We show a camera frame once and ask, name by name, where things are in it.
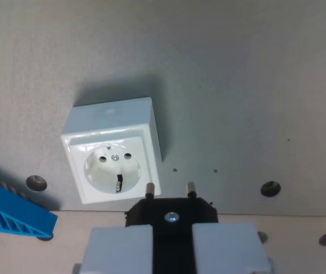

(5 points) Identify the blue ribbed plastic wedge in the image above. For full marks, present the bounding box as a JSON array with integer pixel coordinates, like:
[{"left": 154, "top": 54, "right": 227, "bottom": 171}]
[{"left": 0, "top": 158, "right": 59, "bottom": 239}]

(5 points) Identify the black two-pin power plug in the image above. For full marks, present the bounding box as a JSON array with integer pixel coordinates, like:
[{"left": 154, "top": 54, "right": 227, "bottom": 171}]
[{"left": 124, "top": 182, "right": 219, "bottom": 274}]

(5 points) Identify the white wall socket box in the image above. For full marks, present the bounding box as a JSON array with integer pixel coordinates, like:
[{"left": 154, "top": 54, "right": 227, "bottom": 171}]
[{"left": 61, "top": 97, "right": 163, "bottom": 205}]

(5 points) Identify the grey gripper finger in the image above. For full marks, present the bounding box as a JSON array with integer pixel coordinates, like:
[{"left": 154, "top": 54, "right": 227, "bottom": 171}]
[
  {"left": 72, "top": 224, "right": 154, "bottom": 274},
  {"left": 192, "top": 222, "right": 275, "bottom": 274}
]

